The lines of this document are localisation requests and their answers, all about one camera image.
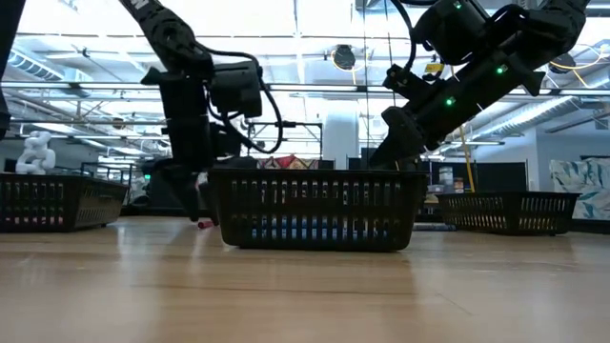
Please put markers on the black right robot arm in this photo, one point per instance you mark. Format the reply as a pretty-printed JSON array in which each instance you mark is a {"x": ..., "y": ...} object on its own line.
[{"x": 548, "y": 24}]

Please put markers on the black plastic slotted basket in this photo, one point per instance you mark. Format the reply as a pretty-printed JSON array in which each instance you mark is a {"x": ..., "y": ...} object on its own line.
[
  {"x": 95, "y": 200},
  {"x": 314, "y": 209},
  {"x": 476, "y": 214}
]

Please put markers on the black background rig frame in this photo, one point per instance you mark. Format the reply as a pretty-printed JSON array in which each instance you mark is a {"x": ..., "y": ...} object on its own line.
[{"x": 295, "y": 124}]

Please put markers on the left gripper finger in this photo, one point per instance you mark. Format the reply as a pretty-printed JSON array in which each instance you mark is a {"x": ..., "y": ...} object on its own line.
[
  {"x": 183, "y": 190},
  {"x": 209, "y": 200}
]

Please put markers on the white square column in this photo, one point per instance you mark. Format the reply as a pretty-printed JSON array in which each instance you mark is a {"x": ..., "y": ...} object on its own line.
[{"x": 340, "y": 138}]

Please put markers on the black partition panel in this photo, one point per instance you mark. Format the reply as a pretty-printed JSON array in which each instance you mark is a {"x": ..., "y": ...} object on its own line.
[
  {"x": 357, "y": 162},
  {"x": 500, "y": 176}
]

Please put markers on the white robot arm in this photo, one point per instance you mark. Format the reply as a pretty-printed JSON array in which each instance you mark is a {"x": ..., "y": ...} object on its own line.
[{"x": 35, "y": 155}]

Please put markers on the pink yellow patterned cloth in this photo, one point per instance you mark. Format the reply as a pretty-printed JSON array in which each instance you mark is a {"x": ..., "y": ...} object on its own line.
[{"x": 288, "y": 163}]

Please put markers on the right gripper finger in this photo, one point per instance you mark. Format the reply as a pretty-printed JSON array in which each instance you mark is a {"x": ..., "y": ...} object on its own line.
[{"x": 400, "y": 138}]

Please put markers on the red crayon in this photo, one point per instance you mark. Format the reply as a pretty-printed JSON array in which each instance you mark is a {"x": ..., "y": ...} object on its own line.
[{"x": 206, "y": 224}]

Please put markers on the blue crayon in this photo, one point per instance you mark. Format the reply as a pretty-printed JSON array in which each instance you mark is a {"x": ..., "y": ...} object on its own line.
[{"x": 433, "y": 227}]

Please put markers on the yellow tag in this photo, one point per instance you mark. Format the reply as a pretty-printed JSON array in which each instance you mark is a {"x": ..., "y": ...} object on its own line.
[{"x": 434, "y": 67}]

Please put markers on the teal white patterned cloth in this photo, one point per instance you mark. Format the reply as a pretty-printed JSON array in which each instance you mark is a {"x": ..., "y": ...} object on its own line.
[{"x": 586, "y": 181}]

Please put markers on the stacked storage boxes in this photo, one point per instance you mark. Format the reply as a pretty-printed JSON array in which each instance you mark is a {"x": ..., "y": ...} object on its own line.
[{"x": 448, "y": 178}]

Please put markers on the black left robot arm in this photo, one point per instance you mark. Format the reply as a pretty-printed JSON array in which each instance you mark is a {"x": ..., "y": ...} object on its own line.
[{"x": 167, "y": 33}]

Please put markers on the long ceiling light bar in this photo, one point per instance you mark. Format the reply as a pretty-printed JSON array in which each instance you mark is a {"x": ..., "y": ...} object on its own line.
[{"x": 324, "y": 88}]

